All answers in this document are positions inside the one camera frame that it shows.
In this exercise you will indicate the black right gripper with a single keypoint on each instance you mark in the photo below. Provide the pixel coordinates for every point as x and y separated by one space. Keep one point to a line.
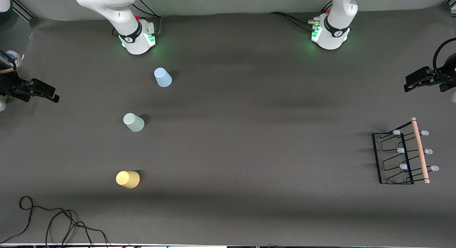
10 86

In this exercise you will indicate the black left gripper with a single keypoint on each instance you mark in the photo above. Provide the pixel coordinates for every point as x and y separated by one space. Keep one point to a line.
439 79

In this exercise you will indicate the pale green plastic cup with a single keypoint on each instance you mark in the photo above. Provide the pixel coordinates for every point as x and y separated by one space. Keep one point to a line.
134 122

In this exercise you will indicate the yellow plastic cup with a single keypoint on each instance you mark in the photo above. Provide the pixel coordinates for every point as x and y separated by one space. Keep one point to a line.
127 179

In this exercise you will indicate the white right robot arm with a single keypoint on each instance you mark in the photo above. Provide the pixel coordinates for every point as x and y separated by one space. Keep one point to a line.
117 13

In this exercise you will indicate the light blue plastic cup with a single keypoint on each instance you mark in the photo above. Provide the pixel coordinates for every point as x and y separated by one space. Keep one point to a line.
163 78

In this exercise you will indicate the white shoe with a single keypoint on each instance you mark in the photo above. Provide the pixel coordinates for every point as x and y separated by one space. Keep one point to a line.
16 57

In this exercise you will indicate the dark grey table cover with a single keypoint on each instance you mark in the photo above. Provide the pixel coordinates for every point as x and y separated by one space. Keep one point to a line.
249 134

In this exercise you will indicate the aluminium frame rail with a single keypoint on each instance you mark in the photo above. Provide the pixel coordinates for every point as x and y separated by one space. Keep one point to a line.
451 5
25 11

